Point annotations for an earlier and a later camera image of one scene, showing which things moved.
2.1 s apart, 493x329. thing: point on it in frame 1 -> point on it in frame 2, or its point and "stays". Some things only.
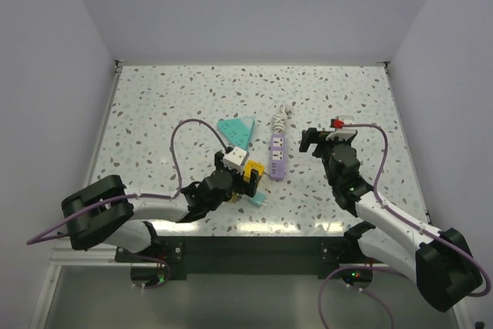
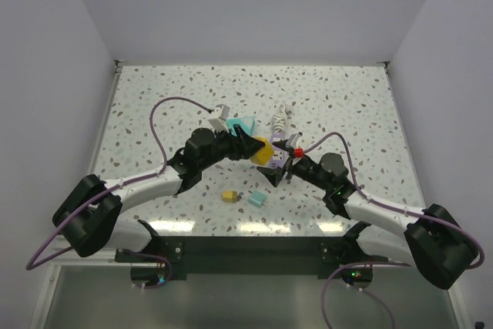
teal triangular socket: [238, 131] stays
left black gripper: [248, 188] -> [243, 146]
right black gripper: [312, 136] -> [273, 175]
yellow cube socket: [251, 164] -> [264, 156]
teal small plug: [258, 199] stays
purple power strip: [277, 156] stays
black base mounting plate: [242, 257] stays
